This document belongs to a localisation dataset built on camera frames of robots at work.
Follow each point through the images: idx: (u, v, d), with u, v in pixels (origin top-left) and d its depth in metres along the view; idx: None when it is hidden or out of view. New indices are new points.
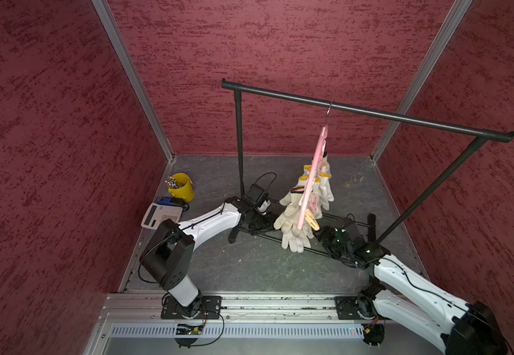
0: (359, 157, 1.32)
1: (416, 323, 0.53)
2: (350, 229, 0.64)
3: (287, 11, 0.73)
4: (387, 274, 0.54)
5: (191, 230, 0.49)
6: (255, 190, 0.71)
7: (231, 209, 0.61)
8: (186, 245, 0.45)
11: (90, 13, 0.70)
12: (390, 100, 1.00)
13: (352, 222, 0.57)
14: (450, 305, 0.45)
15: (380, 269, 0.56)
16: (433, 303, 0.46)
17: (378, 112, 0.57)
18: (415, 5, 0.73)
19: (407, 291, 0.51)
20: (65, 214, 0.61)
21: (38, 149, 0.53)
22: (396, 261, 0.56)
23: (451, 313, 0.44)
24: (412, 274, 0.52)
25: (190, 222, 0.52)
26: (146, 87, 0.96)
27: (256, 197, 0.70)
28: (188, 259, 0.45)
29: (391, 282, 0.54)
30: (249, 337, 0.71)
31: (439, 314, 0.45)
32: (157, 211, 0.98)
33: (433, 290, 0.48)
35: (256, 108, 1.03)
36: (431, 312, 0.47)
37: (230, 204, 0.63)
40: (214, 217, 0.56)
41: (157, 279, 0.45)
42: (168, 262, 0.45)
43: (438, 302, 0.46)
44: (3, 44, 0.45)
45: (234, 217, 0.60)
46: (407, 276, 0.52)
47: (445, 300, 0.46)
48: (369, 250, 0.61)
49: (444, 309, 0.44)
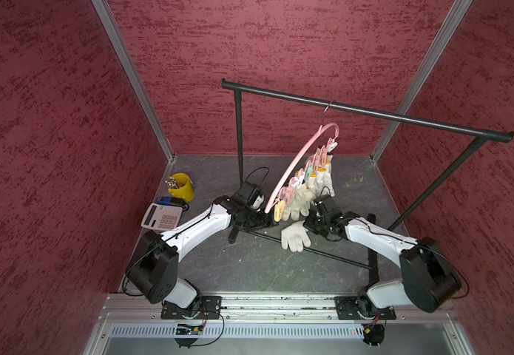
0: (359, 157, 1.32)
1: (390, 289, 0.56)
2: (326, 202, 0.71)
3: (287, 11, 0.73)
4: (355, 231, 0.60)
5: (176, 241, 0.47)
6: (246, 188, 0.67)
7: (218, 211, 0.58)
8: (170, 258, 0.43)
11: (90, 12, 0.70)
12: (390, 100, 1.01)
13: (329, 196, 0.72)
14: (401, 241, 0.50)
15: (350, 228, 0.61)
16: (387, 243, 0.51)
17: (379, 112, 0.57)
18: (416, 5, 0.73)
19: (369, 240, 0.56)
20: (65, 214, 0.61)
21: (38, 149, 0.53)
22: (364, 220, 0.62)
23: (401, 247, 0.48)
24: (376, 228, 0.57)
25: (174, 232, 0.49)
26: (146, 87, 0.96)
27: (248, 194, 0.66)
28: (174, 272, 0.46)
29: (359, 239, 0.60)
30: (248, 337, 0.71)
31: (393, 251, 0.49)
32: (157, 211, 0.98)
33: (390, 235, 0.53)
35: (256, 108, 1.03)
36: (389, 254, 0.51)
37: (218, 205, 0.60)
40: (201, 222, 0.53)
41: (144, 293, 0.43)
42: (152, 276, 0.43)
43: (392, 242, 0.51)
44: (3, 44, 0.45)
45: (222, 219, 0.57)
46: (370, 228, 0.58)
47: (397, 239, 0.51)
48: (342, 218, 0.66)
49: (395, 245, 0.49)
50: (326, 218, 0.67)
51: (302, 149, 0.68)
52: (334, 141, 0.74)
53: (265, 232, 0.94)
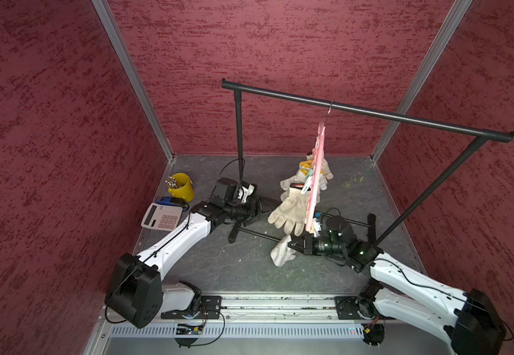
0: (359, 157, 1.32)
1: (418, 319, 0.53)
2: (346, 231, 0.60)
3: (287, 11, 0.73)
4: (383, 274, 0.54)
5: (155, 259, 0.45)
6: (221, 187, 0.63)
7: (197, 220, 0.56)
8: (151, 279, 0.41)
11: (90, 12, 0.70)
12: (390, 100, 1.00)
13: (347, 223, 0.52)
14: (450, 297, 0.45)
15: (375, 270, 0.55)
16: (433, 298, 0.46)
17: (379, 112, 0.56)
18: (416, 5, 0.73)
19: (405, 288, 0.51)
20: (65, 214, 0.61)
21: (38, 149, 0.53)
22: (390, 259, 0.56)
23: (452, 305, 0.44)
24: (408, 271, 0.52)
25: (152, 250, 0.47)
26: (146, 87, 0.96)
27: (223, 194, 0.63)
28: (157, 291, 0.44)
29: (387, 282, 0.55)
30: (248, 336, 0.71)
31: (439, 307, 0.45)
32: (157, 211, 0.98)
33: (431, 284, 0.48)
35: (256, 108, 1.03)
36: (433, 308, 0.47)
37: (196, 214, 0.58)
40: (180, 234, 0.51)
41: (130, 318, 0.41)
42: (135, 299, 0.41)
43: (439, 297, 0.46)
44: (3, 44, 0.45)
45: (201, 227, 0.55)
46: (403, 274, 0.52)
47: (444, 293, 0.46)
48: (362, 251, 0.60)
49: (445, 302, 0.45)
50: (345, 254, 0.62)
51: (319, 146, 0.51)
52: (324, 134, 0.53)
53: (265, 232, 0.94)
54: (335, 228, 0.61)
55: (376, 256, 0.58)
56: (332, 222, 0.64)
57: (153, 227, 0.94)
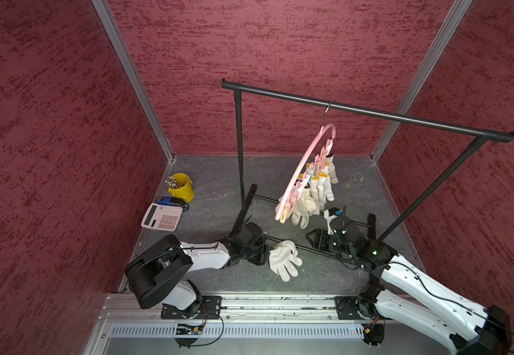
0: (359, 157, 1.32)
1: (422, 325, 0.53)
2: (350, 230, 0.58)
3: (287, 11, 0.73)
4: (398, 279, 0.51)
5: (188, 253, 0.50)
6: (245, 232, 0.69)
7: (223, 250, 0.63)
8: (183, 264, 0.46)
11: (90, 12, 0.70)
12: (390, 100, 1.00)
13: (352, 222, 0.59)
14: (470, 313, 0.43)
15: (390, 273, 0.51)
16: (452, 312, 0.44)
17: (379, 112, 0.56)
18: (416, 5, 0.73)
19: (421, 296, 0.48)
20: (65, 214, 0.61)
21: (38, 149, 0.53)
22: (405, 262, 0.52)
23: (472, 322, 0.42)
24: (425, 279, 0.49)
25: (190, 245, 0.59)
26: (146, 87, 0.96)
27: (246, 239, 0.69)
28: (175, 280, 0.46)
29: (401, 285, 0.51)
30: (249, 336, 0.71)
31: (457, 320, 0.43)
32: (157, 211, 0.98)
33: (450, 296, 0.46)
35: (256, 108, 1.03)
36: (448, 319, 0.45)
37: (222, 245, 0.65)
40: (210, 250, 0.58)
41: (139, 293, 0.43)
42: (156, 277, 0.44)
43: (458, 311, 0.44)
44: (3, 44, 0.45)
45: (223, 258, 0.62)
46: (421, 282, 0.49)
47: (464, 308, 0.44)
48: (375, 251, 0.55)
49: (464, 318, 0.43)
50: (353, 254, 0.59)
51: (306, 151, 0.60)
52: (332, 142, 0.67)
53: (266, 232, 0.94)
54: (338, 226, 0.60)
55: (389, 259, 0.53)
56: (335, 222, 0.62)
57: (153, 227, 0.94)
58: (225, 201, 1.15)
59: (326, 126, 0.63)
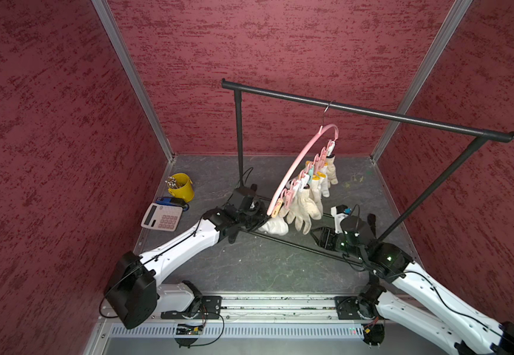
0: (359, 157, 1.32)
1: (425, 330, 0.53)
2: (362, 232, 0.54)
3: (287, 11, 0.73)
4: (414, 290, 0.48)
5: (154, 264, 0.44)
6: (237, 197, 0.61)
7: (203, 233, 0.53)
8: (146, 284, 0.40)
11: (90, 12, 0.70)
12: (390, 100, 1.00)
13: (364, 224, 0.55)
14: (487, 329, 0.42)
15: (405, 282, 0.49)
16: (468, 327, 0.43)
17: (379, 112, 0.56)
18: (416, 5, 0.73)
19: (435, 308, 0.47)
20: (65, 214, 0.61)
21: (38, 149, 0.53)
22: (421, 272, 0.50)
23: (489, 339, 0.41)
24: (441, 290, 0.47)
25: (155, 254, 0.46)
26: (146, 87, 0.96)
27: (239, 205, 0.61)
28: (149, 297, 0.42)
29: (413, 295, 0.50)
30: (248, 337, 0.71)
31: (472, 336, 0.43)
32: (157, 211, 0.98)
33: (466, 310, 0.44)
35: (256, 108, 1.03)
36: (461, 333, 0.44)
37: (208, 220, 0.57)
40: (186, 241, 0.50)
41: (121, 316, 0.41)
42: (128, 301, 0.41)
43: (475, 327, 0.43)
44: (3, 44, 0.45)
45: (207, 240, 0.54)
46: (437, 293, 0.47)
47: (481, 323, 0.43)
48: (389, 257, 0.52)
49: (481, 333, 0.42)
50: (364, 257, 0.56)
51: (302, 150, 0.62)
52: (334, 140, 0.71)
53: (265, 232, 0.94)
54: (351, 228, 0.56)
55: (404, 266, 0.51)
56: (347, 223, 0.58)
57: (153, 227, 0.94)
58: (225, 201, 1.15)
59: (322, 129, 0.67)
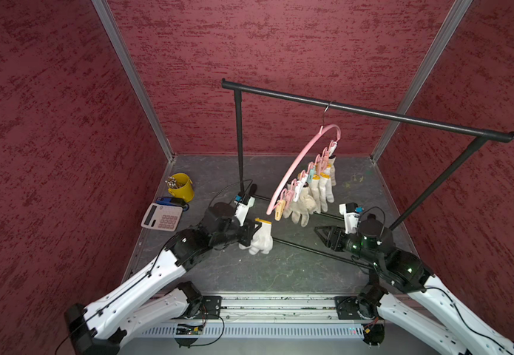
0: (359, 157, 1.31)
1: (427, 337, 0.54)
2: (385, 240, 0.50)
3: (287, 11, 0.73)
4: (433, 305, 0.46)
5: (97, 319, 0.40)
6: (210, 217, 0.50)
7: (160, 269, 0.46)
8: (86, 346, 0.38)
11: (90, 12, 0.70)
12: (390, 100, 1.00)
13: (388, 231, 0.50)
14: (503, 350, 0.42)
15: (425, 296, 0.46)
16: (485, 347, 0.42)
17: (379, 112, 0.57)
18: (416, 5, 0.73)
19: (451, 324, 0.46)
20: (65, 214, 0.61)
21: (38, 149, 0.53)
22: (443, 288, 0.48)
23: None
24: (461, 307, 0.45)
25: (105, 302, 0.42)
26: (146, 87, 0.96)
27: (212, 226, 0.51)
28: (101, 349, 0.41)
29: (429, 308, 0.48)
30: (248, 337, 0.71)
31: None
32: (157, 211, 0.98)
33: (484, 330, 0.43)
35: (256, 108, 1.03)
36: (474, 350, 0.44)
37: (168, 254, 0.49)
40: (138, 285, 0.44)
41: None
42: None
43: (491, 347, 0.42)
44: (3, 44, 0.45)
45: (168, 277, 0.47)
46: (457, 310, 0.45)
47: (497, 344, 0.42)
48: (410, 268, 0.49)
49: None
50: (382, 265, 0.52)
51: (303, 151, 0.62)
52: (334, 142, 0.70)
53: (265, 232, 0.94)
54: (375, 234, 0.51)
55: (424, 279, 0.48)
56: (371, 229, 0.52)
57: (153, 227, 0.94)
58: (225, 201, 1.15)
59: (322, 129, 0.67)
